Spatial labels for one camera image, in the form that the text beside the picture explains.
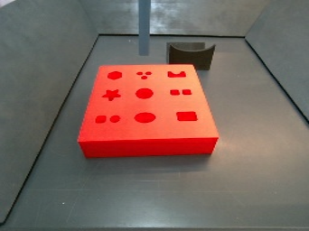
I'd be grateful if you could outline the red foam shape board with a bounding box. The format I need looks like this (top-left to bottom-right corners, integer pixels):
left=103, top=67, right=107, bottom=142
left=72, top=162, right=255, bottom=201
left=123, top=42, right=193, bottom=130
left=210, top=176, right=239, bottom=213
left=78, top=64, right=218, bottom=158

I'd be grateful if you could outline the black curved foam block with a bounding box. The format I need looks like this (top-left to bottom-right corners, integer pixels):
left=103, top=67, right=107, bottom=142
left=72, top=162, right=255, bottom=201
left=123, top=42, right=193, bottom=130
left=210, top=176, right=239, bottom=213
left=167, top=42, right=217, bottom=70

